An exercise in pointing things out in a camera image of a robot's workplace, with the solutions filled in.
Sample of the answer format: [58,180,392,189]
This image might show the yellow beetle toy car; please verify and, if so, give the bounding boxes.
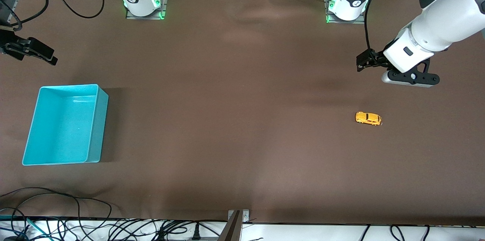
[355,111,383,126]

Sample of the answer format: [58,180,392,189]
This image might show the turquoise plastic bin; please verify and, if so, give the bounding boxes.
[22,84,109,166]

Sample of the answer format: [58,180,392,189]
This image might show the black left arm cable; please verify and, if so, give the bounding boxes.
[364,0,400,54]

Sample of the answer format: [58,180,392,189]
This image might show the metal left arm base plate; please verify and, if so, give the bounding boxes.
[325,0,366,25]

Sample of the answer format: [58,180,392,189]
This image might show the long black looping cable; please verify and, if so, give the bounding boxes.
[0,187,113,221]

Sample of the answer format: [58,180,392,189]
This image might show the teal cable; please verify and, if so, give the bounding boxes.
[0,214,52,241]

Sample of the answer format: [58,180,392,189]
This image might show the black cable tangle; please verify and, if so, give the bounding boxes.
[0,207,228,241]

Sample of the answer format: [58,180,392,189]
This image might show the metal bracket with dark post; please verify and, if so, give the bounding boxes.
[218,210,250,241]

